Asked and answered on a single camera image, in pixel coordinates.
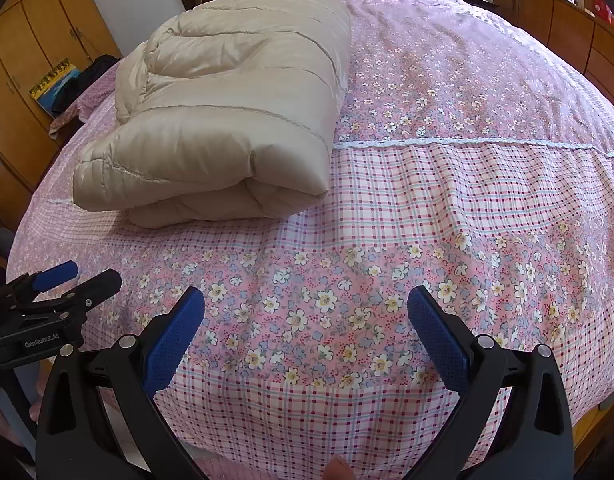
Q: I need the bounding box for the yellow and blue picture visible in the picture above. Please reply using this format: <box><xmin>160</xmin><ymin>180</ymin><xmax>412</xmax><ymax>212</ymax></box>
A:
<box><xmin>29</xmin><ymin>57</ymin><xmax>82</xmax><ymax>117</ymax></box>

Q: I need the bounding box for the black bag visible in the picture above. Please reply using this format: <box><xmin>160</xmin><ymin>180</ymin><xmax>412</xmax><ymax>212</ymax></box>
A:
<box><xmin>52</xmin><ymin>55</ymin><xmax>120</xmax><ymax>113</ymax></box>

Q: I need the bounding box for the person's right hand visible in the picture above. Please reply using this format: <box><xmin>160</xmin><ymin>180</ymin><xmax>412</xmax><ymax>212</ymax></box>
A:
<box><xmin>324</xmin><ymin>455</ymin><xmax>356</xmax><ymax>480</ymax></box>

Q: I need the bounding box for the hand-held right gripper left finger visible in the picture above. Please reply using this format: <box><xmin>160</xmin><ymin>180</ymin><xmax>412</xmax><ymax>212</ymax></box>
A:
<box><xmin>35</xmin><ymin>286</ymin><xmax>206</xmax><ymax>480</ymax></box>

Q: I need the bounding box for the pink floral cloth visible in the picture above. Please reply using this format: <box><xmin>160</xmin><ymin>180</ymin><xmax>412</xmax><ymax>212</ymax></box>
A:
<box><xmin>49</xmin><ymin>57</ymin><xmax>124</xmax><ymax>141</ymax></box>

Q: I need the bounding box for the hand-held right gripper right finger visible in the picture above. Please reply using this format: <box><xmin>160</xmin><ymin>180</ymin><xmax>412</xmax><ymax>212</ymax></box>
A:
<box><xmin>407</xmin><ymin>285</ymin><xmax>575</xmax><ymax>480</ymax></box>

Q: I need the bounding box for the wooden dresser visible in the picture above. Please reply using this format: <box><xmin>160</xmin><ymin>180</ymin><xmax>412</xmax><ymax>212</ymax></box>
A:
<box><xmin>492</xmin><ymin>0</ymin><xmax>614</xmax><ymax>121</ymax></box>

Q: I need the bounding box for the wooden wardrobe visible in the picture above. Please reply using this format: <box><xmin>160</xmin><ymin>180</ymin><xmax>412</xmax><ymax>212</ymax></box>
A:
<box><xmin>0</xmin><ymin>0</ymin><xmax>122</xmax><ymax>231</ymax></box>

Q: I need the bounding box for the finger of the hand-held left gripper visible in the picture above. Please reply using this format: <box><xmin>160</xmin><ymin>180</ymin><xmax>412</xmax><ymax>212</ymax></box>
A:
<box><xmin>0</xmin><ymin>260</ymin><xmax>80</xmax><ymax>306</ymax></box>
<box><xmin>22</xmin><ymin>268</ymin><xmax>122</xmax><ymax>317</ymax></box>

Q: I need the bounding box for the bed with pink floral bedspread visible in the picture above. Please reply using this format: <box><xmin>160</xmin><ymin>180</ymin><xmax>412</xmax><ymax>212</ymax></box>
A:
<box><xmin>7</xmin><ymin>0</ymin><xmax>614</xmax><ymax>480</ymax></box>

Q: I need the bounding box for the beige puffer jacket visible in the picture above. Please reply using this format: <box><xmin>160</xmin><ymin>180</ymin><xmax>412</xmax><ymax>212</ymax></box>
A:
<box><xmin>72</xmin><ymin>0</ymin><xmax>352</xmax><ymax>228</ymax></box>

